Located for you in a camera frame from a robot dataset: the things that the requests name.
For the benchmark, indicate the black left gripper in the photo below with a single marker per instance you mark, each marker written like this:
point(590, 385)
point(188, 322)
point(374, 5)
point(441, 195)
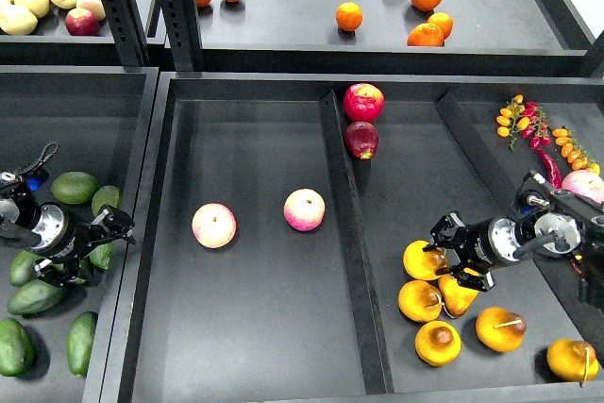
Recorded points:
point(66, 239)

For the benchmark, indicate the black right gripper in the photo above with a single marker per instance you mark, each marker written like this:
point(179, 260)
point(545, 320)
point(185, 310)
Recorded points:
point(480, 248)

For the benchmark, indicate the yellow pear with stem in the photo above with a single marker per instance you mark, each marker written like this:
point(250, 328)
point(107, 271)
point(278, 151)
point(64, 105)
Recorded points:
point(421, 264)

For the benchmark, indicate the dark green avocado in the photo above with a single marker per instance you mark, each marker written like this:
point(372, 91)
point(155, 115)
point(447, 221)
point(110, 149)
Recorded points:
point(17, 349)

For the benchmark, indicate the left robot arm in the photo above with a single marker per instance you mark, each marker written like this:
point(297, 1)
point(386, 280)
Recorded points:
point(19, 204)

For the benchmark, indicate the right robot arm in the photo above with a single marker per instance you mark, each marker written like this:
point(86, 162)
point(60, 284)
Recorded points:
point(549, 222)

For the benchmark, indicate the green avocado middle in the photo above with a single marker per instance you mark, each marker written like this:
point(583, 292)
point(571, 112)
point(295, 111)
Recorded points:
point(85, 272)

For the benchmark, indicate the tall yellow pear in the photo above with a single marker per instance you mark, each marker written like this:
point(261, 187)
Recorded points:
point(457, 299)

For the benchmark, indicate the green avocado upper right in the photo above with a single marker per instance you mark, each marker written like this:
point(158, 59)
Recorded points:
point(106, 195)

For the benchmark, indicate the green avocado top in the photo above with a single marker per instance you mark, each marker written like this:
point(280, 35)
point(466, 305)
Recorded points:
point(74, 188)

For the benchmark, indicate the yellow pear brown top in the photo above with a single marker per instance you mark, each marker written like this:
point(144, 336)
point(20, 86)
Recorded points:
point(420, 301)

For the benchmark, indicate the green avocado lower left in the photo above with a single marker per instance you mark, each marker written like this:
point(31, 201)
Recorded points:
point(34, 297)

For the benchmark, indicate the yellow pear with twig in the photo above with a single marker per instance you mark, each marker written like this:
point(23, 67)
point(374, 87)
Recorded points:
point(501, 330)

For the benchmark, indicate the green avocado bottom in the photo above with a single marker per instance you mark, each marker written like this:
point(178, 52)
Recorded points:
point(79, 343)

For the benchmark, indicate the yellow pear far right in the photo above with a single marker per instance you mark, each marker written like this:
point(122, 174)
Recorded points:
point(573, 360)

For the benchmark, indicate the black bin divider right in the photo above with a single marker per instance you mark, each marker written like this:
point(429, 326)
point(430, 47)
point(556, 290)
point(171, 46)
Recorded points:
point(577, 285)

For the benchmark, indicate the black bin divider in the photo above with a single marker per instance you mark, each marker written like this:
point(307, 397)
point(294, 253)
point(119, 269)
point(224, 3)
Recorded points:
point(362, 294)
point(577, 285)

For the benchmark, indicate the red chili pepper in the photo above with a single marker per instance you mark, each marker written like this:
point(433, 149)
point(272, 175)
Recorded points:
point(553, 173)

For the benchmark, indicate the pink apple left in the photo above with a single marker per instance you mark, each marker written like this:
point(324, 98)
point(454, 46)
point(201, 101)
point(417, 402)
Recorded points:
point(214, 225)

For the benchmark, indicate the pink apple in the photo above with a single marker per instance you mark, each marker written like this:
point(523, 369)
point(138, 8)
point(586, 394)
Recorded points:
point(214, 225)
point(304, 209)

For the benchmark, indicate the black left bin tray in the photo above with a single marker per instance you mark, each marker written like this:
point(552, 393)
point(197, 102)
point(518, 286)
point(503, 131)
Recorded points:
point(99, 116)

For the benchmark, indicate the black bin tray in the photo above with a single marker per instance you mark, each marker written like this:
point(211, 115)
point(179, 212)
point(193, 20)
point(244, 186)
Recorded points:
point(99, 116)
point(267, 317)

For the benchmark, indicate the black bin divider left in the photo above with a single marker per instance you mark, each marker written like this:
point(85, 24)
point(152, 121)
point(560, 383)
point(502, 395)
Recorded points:
point(362, 294)

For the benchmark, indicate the pink apple right bin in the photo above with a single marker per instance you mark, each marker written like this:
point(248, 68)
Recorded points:
point(584, 182)

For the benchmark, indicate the orange cherry tomato bunch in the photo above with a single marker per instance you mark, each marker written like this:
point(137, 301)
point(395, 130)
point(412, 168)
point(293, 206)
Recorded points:
point(512, 120)

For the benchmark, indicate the red cherry tomato bunch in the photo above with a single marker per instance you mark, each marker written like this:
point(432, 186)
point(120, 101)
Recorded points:
point(536, 129)

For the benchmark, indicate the dark red apple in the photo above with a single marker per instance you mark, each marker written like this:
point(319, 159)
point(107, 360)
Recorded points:
point(361, 140)

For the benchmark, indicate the pink apple centre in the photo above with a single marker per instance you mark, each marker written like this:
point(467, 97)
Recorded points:
point(304, 209)

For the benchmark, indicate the black centre bin tray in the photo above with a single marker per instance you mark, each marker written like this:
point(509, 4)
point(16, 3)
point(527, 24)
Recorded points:
point(267, 317)

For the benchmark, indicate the bright red apple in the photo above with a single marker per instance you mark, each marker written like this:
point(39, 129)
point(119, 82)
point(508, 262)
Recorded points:
point(363, 102)

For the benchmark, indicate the red apple on shelf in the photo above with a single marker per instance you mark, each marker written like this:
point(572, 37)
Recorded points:
point(82, 22)

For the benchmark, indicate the orange behind front right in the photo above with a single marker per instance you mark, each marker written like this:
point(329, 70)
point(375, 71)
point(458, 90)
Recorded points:
point(444, 21)

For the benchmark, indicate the pale yellow apple front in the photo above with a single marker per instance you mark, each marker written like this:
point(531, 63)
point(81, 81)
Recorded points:
point(17, 20)

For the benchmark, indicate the black upper left shelf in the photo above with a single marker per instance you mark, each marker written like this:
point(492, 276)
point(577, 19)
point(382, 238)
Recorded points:
point(50, 44)

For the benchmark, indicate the green avocado by wall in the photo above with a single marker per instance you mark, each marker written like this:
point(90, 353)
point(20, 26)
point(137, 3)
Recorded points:
point(100, 257)

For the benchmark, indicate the perforated shelf post left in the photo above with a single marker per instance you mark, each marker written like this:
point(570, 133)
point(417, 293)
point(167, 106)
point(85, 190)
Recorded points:
point(127, 31)

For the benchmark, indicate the perforated shelf post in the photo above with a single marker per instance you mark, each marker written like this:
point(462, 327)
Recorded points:
point(180, 18)
point(127, 31)

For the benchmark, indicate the perforated shelf post right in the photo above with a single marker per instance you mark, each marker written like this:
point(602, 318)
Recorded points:
point(180, 18)

